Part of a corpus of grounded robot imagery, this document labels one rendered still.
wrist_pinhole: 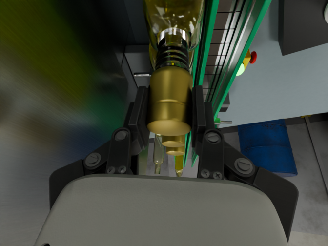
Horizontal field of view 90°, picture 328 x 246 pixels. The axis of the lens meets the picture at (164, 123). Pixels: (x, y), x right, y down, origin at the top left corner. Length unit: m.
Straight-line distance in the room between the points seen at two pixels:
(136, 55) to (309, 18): 0.44
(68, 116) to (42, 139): 0.04
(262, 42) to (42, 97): 0.64
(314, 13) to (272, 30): 0.11
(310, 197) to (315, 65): 2.44
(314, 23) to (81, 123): 0.59
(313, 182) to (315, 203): 0.27
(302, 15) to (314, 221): 2.79
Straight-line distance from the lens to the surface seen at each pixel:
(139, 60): 0.51
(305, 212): 3.12
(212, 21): 0.32
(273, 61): 0.78
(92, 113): 0.26
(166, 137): 0.23
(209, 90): 0.62
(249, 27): 0.37
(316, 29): 0.63
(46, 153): 0.20
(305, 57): 0.82
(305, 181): 3.13
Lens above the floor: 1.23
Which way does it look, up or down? 23 degrees down
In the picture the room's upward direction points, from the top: 176 degrees counter-clockwise
